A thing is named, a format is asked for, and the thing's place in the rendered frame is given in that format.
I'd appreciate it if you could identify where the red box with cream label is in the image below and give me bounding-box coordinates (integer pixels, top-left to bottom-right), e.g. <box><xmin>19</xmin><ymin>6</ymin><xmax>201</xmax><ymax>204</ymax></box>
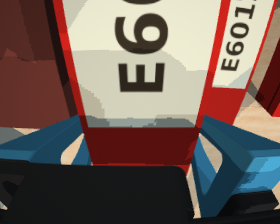
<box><xmin>255</xmin><ymin>38</ymin><xmax>280</xmax><ymax>117</ymax></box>

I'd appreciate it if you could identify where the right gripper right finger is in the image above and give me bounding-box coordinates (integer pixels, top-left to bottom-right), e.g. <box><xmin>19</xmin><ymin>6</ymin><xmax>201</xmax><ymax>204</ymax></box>
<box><xmin>191</xmin><ymin>114</ymin><xmax>280</xmax><ymax>217</ymax></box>

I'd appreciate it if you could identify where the dark brown low platform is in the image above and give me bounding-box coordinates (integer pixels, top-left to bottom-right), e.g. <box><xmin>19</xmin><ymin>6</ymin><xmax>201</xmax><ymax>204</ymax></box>
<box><xmin>0</xmin><ymin>0</ymin><xmax>78</xmax><ymax>129</ymax></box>

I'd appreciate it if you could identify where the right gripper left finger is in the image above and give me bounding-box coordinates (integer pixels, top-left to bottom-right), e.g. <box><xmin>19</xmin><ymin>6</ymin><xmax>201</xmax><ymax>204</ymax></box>
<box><xmin>0</xmin><ymin>114</ymin><xmax>92</xmax><ymax>165</ymax></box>

